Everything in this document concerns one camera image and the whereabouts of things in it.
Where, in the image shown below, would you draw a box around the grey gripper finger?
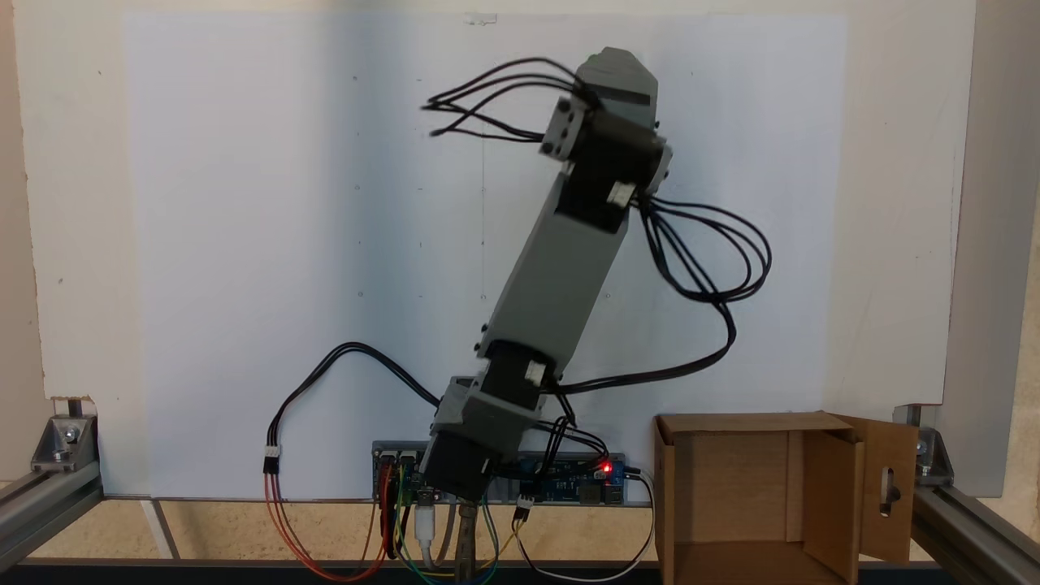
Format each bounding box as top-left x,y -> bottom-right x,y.
578,47 -> 659,106

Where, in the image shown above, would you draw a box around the blue circuit board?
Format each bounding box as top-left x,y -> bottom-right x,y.
492,451 -> 626,506

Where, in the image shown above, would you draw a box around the brown cardboard box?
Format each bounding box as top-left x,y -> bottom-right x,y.
654,410 -> 919,585

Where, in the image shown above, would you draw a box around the white paper sheet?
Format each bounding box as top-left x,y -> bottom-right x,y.
122,12 -> 850,501

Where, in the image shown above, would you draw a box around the circuit board with pin headers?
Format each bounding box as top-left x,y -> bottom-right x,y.
372,441 -> 430,505

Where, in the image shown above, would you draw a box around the white USB plug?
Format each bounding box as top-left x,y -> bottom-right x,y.
414,497 -> 440,544

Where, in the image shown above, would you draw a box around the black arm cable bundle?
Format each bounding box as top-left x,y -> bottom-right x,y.
422,57 -> 582,145
544,195 -> 773,399

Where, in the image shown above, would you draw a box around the yellow wire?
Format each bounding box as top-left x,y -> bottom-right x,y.
392,487 -> 525,579

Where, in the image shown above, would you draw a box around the metal corner bracket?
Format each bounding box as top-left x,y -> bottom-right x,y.
31,413 -> 100,474
894,405 -> 956,488

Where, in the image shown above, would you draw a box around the green wire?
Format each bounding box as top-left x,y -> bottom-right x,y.
393,467 -> 456,583

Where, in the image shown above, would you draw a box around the black cable with white connector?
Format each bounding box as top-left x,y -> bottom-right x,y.
262,341 -> 444,476

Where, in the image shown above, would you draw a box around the orange-red wires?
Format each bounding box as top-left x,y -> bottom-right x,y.
264,467 -> 395,583

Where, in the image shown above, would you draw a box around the aluminium frame rail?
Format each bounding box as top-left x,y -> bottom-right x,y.
0,463 -> 104,574
910,483 -> 1040,585

